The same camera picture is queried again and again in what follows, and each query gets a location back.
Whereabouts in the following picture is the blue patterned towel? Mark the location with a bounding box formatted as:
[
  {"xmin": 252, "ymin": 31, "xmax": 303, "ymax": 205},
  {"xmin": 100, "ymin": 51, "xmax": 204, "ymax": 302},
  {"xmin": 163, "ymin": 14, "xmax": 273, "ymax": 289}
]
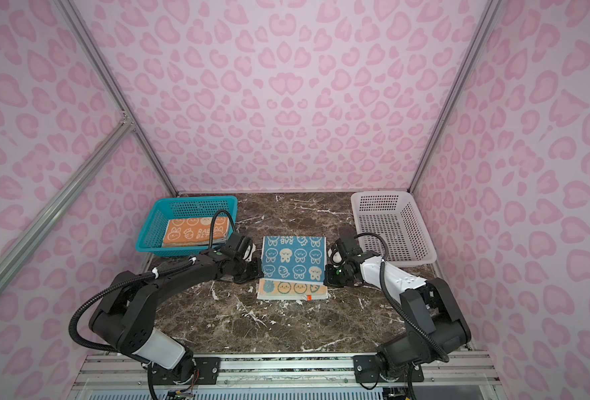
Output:
[{"xmin": 258, "ymin": 236, "xmax": 328, "ymax": 301}]

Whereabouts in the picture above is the orange patterned towel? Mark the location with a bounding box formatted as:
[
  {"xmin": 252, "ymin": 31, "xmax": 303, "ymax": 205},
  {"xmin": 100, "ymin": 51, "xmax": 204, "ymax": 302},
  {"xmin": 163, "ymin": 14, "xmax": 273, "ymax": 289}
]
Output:
[{"xmin": 162, "ymin": 216, "xmax": 230, "ymax": 248}]

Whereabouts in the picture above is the white plastic basket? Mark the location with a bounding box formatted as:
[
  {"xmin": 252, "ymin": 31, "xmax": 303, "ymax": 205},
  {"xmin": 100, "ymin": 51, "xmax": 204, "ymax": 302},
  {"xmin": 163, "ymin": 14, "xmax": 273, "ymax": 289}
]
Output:
[{"xmin": 351, "ymin": 191, "xmax": 438, "ymax": 268}]

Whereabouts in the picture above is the teal plastic basket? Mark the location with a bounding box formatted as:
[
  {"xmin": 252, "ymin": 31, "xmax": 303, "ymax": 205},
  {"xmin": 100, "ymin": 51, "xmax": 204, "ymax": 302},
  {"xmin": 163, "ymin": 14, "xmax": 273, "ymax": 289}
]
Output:
[{"xmin": 135, "ymin": 195, "xmax": 238, "ymax": 258}]

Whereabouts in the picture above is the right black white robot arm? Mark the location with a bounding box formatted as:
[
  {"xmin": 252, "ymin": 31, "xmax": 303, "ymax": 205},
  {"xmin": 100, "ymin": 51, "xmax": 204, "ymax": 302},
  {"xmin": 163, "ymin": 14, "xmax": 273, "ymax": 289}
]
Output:
[{"xmin": 324, "ymin": 251, "xmax": 471, "ymax": 383}]

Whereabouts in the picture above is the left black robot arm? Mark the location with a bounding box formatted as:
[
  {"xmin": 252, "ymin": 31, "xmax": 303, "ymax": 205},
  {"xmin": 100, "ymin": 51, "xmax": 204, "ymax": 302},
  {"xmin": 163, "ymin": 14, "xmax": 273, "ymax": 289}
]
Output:
[{"xmin": 89, "ymin": 251, "xmax": 263, "ymax": 376}]

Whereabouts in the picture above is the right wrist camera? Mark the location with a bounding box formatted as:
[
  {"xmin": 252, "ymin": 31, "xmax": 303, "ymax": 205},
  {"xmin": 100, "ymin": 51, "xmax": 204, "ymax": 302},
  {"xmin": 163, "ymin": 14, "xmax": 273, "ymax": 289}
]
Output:
[{"xmin": 328, "ymin": 237, "xmax": 363, "ymax": 266}]

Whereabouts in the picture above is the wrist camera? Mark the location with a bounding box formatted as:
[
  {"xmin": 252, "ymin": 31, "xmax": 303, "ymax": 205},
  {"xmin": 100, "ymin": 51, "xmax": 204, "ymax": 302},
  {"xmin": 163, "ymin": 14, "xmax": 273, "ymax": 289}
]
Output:
[
  {"xmin": 328, "ymin": 237, "xmax": 363, "ymax": 266},
  {"xmin": 221, "ymin": 233, "xmax": 256, "ymax": 261}
]

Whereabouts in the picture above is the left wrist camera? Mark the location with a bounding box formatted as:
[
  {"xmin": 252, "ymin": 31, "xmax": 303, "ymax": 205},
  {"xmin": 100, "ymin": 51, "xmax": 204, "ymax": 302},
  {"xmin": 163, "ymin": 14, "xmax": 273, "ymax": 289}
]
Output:
[{"xmin": 221, "ymin": 233, "xmax": 256, "ymax": 261}]

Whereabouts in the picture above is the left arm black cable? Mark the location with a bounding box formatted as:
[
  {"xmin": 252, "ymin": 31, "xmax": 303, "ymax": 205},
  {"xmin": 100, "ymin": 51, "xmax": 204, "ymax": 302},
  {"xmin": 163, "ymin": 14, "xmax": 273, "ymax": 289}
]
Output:
[{"xmin": 68, "ymin": 209, "xmax": 237, "ymax": 353}]

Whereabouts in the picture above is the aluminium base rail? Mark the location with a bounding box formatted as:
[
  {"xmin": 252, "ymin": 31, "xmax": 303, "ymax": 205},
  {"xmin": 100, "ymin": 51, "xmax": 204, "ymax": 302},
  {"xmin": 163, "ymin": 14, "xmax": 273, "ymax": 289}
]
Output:
[{"xmin": 69, "ymin": 350, "xmax": 506, "ymax": 399}]

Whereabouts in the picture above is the aluminium frame post left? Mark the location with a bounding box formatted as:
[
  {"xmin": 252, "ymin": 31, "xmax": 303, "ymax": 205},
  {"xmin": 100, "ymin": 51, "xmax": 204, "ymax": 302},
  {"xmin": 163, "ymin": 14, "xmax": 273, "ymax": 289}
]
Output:
[{"xmin": 53, "ymin": 0, "xmax": 179, "ymax": 198}]

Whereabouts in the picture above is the aluminium frame post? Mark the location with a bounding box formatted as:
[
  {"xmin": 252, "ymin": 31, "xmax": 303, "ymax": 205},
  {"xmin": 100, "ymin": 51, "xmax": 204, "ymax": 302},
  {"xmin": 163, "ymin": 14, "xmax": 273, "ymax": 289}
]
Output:
[
  {"xmin": 408, "ymin": 0, "xmax": 505, "ymax": 196},
  {"xmin": 53, "ymin": 0, "xmax": 179, "ymax": 198}
]

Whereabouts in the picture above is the aluminium frame strut left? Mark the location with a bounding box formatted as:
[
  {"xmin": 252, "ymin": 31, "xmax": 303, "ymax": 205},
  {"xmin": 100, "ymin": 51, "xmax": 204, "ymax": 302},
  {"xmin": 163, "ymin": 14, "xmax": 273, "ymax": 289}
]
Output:
[{"xmin": 0, "ymin": 118, "xmax": 133, "ymax": 295}]

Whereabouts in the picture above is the aluminium frame post right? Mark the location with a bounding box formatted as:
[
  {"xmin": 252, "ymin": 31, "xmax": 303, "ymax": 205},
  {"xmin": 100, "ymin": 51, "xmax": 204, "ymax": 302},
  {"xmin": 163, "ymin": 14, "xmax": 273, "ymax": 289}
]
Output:
[{"xmin": 408, "ymin": 0, "xmax": 505, "ymax": 196}]

